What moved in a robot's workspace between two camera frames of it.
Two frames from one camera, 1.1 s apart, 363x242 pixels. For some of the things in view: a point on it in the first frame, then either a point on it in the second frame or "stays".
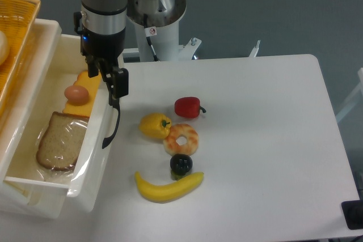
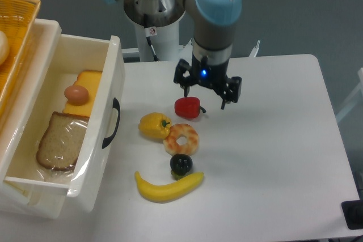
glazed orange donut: x=191 y=137 stays
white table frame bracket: x=255 y=50 stays
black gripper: x=98 y=47 to x=202 y=71
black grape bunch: x=180 y=164 stays
